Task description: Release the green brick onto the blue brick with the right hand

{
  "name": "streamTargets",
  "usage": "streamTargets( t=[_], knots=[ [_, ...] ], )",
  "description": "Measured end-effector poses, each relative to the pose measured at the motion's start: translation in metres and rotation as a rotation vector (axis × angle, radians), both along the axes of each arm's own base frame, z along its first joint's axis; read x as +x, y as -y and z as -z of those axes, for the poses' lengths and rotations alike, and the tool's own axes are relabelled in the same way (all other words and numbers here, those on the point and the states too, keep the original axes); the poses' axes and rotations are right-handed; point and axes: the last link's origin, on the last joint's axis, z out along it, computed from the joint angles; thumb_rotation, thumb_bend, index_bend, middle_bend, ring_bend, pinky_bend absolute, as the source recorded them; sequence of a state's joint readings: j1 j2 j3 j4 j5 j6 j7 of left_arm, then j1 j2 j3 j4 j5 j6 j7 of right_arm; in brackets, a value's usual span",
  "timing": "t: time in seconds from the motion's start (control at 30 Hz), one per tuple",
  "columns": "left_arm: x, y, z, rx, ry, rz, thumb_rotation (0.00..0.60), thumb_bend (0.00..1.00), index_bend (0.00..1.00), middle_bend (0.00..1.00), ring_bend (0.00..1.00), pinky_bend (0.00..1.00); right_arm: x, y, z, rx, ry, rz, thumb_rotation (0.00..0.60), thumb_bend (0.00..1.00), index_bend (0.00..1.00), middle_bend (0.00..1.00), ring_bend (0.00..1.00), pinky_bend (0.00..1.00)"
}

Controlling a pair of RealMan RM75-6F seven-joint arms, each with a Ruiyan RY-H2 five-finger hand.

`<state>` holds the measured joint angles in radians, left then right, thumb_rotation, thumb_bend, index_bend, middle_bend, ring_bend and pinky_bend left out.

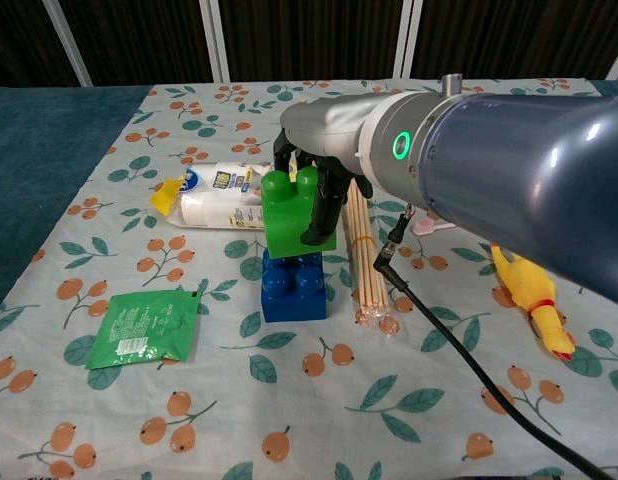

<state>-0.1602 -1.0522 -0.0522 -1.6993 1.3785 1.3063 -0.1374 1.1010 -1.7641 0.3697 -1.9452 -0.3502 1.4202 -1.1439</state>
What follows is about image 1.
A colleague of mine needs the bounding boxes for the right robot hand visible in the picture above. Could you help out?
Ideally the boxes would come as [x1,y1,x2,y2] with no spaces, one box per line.
[272,91,413,246]

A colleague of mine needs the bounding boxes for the green building block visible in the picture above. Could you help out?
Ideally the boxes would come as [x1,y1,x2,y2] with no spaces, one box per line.
[260,166,337,260]

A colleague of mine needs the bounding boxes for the blue building block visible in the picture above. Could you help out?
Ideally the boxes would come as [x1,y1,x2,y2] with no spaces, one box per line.
[260,249,328,324]

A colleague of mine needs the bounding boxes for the white bottle with yellow cap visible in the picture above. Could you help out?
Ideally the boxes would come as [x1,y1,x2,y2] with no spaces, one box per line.
[148,160,271,231]

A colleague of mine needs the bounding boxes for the bundle of wooden sticks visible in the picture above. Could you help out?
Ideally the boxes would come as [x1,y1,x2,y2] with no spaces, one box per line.
[341,183,401,335]

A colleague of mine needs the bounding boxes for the pink toothbrush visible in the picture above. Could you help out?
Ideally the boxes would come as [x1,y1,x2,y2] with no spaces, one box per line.
[411,212,458,237]

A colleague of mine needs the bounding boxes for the green foil sachet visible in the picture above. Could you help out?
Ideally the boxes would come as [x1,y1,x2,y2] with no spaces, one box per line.
[85,289,203,371]

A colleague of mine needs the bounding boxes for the yellow rubber chicken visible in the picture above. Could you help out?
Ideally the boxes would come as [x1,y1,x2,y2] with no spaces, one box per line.
[490,241,577,362]

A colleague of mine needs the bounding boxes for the floral tablecloth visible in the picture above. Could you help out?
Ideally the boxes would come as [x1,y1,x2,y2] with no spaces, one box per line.
[0,77,618,480]

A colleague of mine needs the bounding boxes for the black cable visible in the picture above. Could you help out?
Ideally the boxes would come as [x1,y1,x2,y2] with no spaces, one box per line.
[373,203,615,480]

